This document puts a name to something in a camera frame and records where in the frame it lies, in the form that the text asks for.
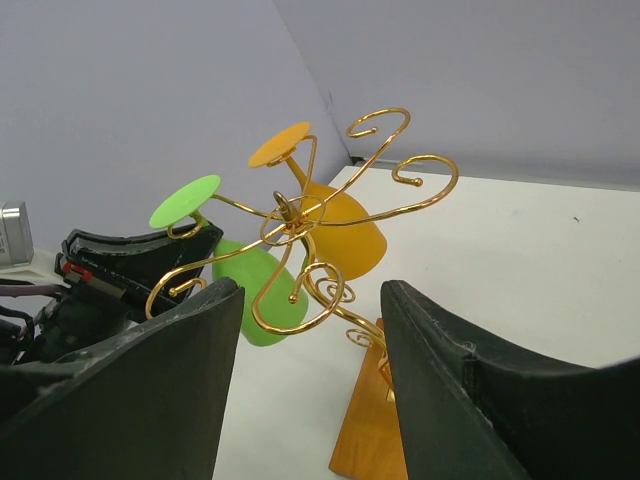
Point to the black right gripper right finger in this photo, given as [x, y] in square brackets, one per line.
[472, 405]

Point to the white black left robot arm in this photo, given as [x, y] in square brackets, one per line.
[19, 329]

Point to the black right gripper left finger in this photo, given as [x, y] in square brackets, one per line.
[147, 403]

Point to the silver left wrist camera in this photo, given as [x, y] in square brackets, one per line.
[20, 260]

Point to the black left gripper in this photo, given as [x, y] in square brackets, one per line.
[109, 279]

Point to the gold wire wine glass rack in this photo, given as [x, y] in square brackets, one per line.
[341, 243]

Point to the green plastic wine glass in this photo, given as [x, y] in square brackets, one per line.
[275, 303]

